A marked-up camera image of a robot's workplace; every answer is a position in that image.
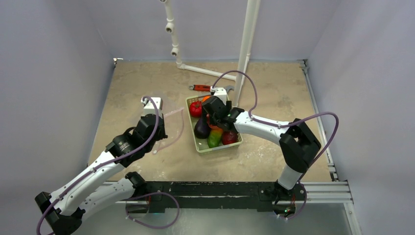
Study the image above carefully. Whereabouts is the light green plastic basket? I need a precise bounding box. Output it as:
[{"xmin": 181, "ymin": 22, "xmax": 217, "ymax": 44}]
[{"xmin": 185, "ymin": 94, "xmax": 243, "ymax": 155}]

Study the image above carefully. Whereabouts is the aluminium rail frame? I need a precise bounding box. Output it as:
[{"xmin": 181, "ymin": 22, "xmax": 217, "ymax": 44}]
[{"xmin": 298, "ymin": 59, "xmax": 362, "ymax": 235}]

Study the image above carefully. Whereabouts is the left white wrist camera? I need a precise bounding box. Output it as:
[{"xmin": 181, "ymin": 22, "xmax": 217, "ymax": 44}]
[{"xmin": 141, "ymin": 96, "xmax": 163, "ymax": 118}]

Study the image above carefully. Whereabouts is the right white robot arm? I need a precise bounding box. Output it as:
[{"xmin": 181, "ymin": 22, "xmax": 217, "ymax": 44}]
[{"xmin": 202, "ymin": 96, "xmax": 321, "ymax": 199}]

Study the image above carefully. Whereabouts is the purple toy eggplant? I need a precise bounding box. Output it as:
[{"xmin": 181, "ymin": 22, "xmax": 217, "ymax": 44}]
[{"xmin": 193, "ymin": 112, "xmax": 211, "ymax": 139}]

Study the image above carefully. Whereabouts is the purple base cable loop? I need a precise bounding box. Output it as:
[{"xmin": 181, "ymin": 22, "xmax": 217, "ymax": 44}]
[{"xmin": 124, "ymin": 192, "xmax": 181, "ymax": 230}]

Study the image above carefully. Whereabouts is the clear zip top bag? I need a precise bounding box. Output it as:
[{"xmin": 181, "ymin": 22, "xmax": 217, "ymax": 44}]
[{"xmin": 152, "ymin": 96, "xmax": 184, "ymax": 155}]

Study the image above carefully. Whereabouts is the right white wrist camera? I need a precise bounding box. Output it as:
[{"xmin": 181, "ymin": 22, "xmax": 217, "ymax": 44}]
[{"xmin": 210, "ymin": 87, "xmax": 228, "ymax": 105}]

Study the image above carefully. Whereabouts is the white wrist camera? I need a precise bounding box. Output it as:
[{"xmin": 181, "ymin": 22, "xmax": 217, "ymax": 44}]
[
  {"xmin": 210, "ymin": 87, "xmax": 228, "ymax": 105},
  {"xmin": 141, "ymin": 96, "xmax": 163, "ymax": 118}
]

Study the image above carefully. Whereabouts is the red handled adjustable wrench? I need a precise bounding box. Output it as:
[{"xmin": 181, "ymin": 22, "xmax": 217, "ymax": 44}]
[{"xmin": 188, "ymin": 84, "xmax": 234, "ymax": 93}]

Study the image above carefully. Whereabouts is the white pvc pipe frame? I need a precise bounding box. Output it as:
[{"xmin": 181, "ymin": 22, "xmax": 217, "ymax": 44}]
[{"xmin": 160, "ymin": 0, "xmax": 261, "ymax": 105}]

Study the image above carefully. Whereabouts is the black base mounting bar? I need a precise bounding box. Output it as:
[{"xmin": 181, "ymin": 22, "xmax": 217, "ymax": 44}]
[{"xmin": 125, "ymin": 172, "xmax": 306, "ymax": 216}]

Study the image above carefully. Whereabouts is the dark red toy apple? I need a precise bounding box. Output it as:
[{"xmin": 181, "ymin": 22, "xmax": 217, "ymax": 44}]
[{"xmin": 222, "ymin": 131, "xmax": 238, "ymax": 145}]

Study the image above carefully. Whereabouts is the orange toy pumpkin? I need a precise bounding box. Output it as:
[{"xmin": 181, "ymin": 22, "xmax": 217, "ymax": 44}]
[{"xmin": 202, "ymin": 95, "xmax": 210, "ymax": 102}]

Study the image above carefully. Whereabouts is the red toy tomato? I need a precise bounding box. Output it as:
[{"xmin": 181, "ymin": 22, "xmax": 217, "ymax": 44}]
[{"xmin": 189, "ymin": 101, "xmax": 202, "ymax": 118}]

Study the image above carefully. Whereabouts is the green orange toy mango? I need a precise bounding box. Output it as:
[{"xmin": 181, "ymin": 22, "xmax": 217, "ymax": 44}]
[{"xmin": 207, "ymin": 128, "xmax": 223, "ymax": 148}]

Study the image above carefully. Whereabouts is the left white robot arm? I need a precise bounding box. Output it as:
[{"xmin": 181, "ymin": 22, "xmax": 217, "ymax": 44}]
[{"xmin": 35, "ymin": 113, "xmax": 167, "ymax": 235}]

